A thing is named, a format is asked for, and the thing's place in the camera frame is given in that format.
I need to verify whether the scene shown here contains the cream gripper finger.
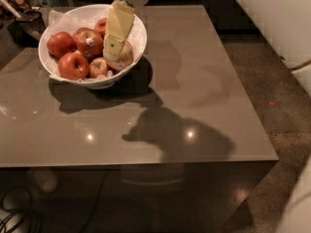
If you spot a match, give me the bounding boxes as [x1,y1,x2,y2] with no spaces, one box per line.
[103,1,135,61]

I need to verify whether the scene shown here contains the yellowish red apple with sticker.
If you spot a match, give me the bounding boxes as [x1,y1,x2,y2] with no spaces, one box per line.
[106,41,133,71]

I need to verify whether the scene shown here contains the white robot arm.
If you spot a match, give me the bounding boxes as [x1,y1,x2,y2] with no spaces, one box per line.
[217,0,311,233]

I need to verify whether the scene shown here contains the red apple back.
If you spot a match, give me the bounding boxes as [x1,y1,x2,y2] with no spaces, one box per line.
[94,17,107,38]

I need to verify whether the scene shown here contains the red apple centre with sticker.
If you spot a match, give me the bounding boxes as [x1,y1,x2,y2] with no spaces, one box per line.
[72,27,103,59]

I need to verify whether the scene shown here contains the small red apple front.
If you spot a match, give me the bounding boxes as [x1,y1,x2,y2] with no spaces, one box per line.
[89,57,109,79]

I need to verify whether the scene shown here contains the white bowl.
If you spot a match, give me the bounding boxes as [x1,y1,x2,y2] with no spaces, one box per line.
[37,3,148,90]

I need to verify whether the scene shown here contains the red apple far left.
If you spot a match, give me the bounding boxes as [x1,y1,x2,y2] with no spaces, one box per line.
[47,31,76,59]

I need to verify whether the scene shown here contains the red apple front left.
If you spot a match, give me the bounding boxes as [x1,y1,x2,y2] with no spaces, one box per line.
[58,52,89,81]

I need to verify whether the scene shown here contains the white paper liner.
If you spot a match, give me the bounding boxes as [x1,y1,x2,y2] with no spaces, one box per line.
[40,3,146,83]

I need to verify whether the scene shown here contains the dark bag on left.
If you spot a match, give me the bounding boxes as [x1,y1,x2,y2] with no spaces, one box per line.
[0,0,46,45]

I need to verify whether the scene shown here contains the black cables on floor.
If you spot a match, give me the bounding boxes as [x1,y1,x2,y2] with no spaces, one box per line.
[0,170,110,233]

